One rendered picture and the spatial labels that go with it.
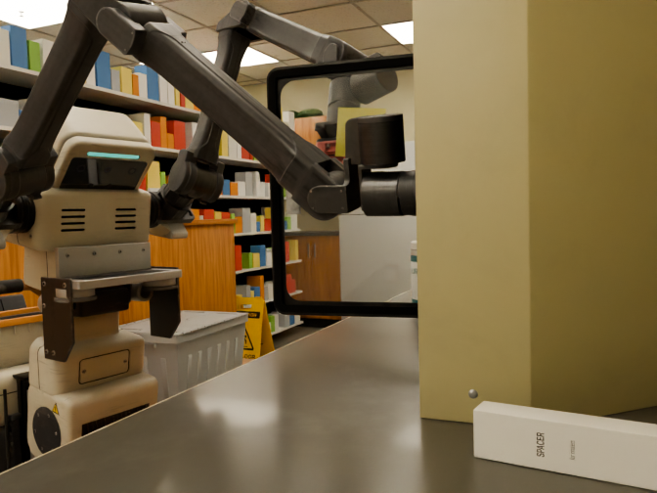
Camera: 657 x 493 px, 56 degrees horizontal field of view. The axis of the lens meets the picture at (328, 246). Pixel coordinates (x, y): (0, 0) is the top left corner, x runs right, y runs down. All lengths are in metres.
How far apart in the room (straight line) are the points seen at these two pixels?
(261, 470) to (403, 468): 0.12
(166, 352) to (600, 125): 2.36
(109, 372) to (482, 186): 1.01
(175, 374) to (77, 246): 1.53
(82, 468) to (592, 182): 0.54
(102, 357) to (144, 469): 0.84
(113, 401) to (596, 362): 1.00
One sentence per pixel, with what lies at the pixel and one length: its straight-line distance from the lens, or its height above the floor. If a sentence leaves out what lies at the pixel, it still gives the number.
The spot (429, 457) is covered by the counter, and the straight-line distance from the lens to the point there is 0.57.
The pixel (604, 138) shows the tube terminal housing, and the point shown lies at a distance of 0.68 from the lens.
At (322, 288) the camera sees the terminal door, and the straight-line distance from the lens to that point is 0.99.
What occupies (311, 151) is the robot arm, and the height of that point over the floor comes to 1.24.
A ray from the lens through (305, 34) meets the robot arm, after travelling 1.24.
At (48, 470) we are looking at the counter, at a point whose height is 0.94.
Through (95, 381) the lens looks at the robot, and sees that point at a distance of 1.41.
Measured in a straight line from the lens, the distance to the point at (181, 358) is 2.80.
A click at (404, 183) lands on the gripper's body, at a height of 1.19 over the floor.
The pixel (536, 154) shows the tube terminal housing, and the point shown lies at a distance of 0.62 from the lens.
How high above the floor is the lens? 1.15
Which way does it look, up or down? 3 degrees down
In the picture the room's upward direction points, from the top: 1 degrees counter-clockwise
